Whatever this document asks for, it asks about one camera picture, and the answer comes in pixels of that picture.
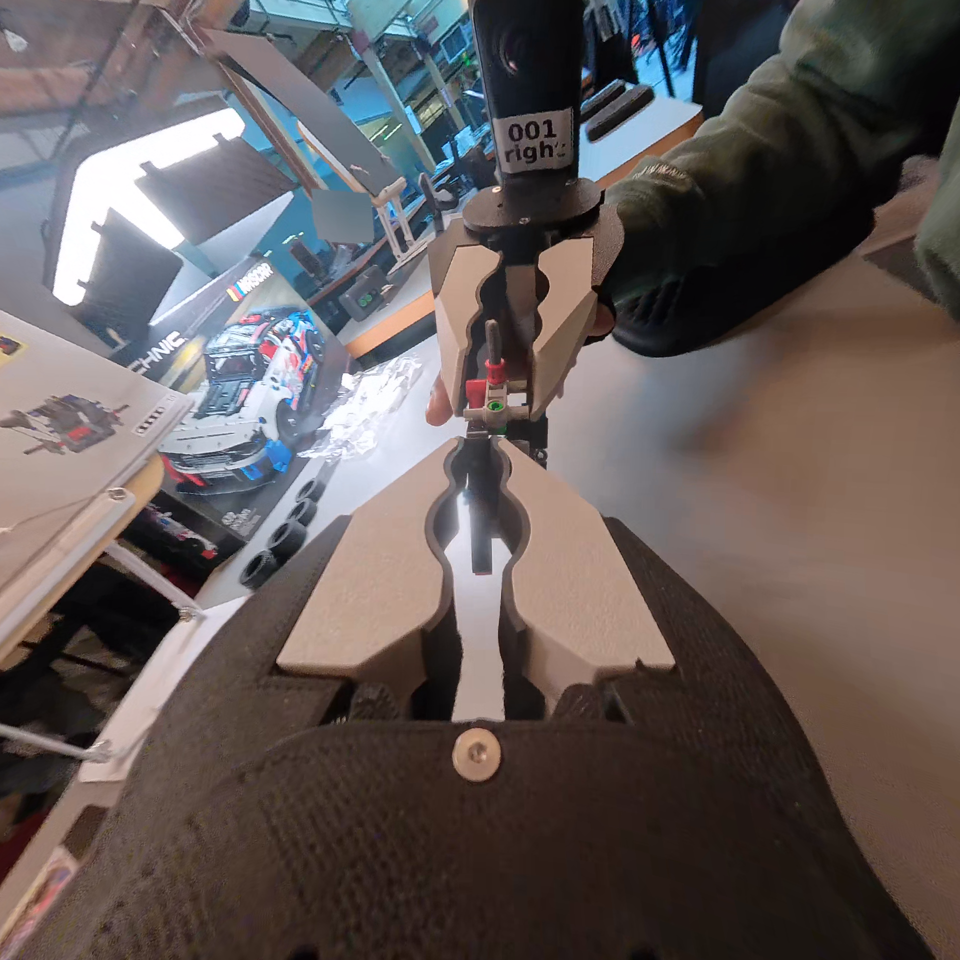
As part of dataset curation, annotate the black lego chassis assembly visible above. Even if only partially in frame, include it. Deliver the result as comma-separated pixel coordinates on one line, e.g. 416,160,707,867
461,416,552,579

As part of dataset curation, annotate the small grey lego axle assembly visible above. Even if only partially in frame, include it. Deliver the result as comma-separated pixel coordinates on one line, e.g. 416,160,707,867
462,318,530,436

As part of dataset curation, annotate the grey tilted board stand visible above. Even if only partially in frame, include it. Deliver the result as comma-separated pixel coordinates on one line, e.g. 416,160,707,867
198,26,417,275

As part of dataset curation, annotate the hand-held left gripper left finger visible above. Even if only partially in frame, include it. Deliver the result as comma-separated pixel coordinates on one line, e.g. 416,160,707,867
274,436,462,717

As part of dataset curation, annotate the black wrist rest pad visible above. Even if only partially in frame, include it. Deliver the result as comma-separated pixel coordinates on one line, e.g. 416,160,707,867
579,78,627,125
587,84,655,142

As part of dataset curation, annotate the lego instruction booklet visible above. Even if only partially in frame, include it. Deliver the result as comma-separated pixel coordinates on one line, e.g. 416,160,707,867
0,847,80,946
0,311,196,594

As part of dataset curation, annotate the empty clear plastic bag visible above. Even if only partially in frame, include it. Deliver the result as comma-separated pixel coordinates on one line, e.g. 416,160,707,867
296,356,440,459

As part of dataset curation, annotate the lego race car box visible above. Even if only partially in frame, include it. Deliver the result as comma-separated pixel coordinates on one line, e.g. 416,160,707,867
123,262,352,582

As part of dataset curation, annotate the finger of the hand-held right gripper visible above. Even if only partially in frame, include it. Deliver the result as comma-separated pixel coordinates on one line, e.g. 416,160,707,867
527,237,601,420
435,243,505,421

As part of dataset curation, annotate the grey portable power station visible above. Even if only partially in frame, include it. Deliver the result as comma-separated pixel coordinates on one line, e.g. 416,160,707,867
339,268,391,324

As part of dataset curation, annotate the idle hand-held gripper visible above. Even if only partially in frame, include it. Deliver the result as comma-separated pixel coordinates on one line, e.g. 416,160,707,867
414,171,460,226

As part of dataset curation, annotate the person's right hand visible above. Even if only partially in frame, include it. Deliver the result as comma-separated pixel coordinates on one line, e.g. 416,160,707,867
424,371,456,429

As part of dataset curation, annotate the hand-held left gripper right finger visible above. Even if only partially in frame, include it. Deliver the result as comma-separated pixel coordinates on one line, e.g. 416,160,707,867
491,436,678,717

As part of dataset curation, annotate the studio light panel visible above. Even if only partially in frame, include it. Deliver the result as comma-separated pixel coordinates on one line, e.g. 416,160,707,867
41,105,301,354

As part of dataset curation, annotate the person's right forearm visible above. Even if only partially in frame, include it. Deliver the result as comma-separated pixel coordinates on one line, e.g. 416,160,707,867
600,0,960,360

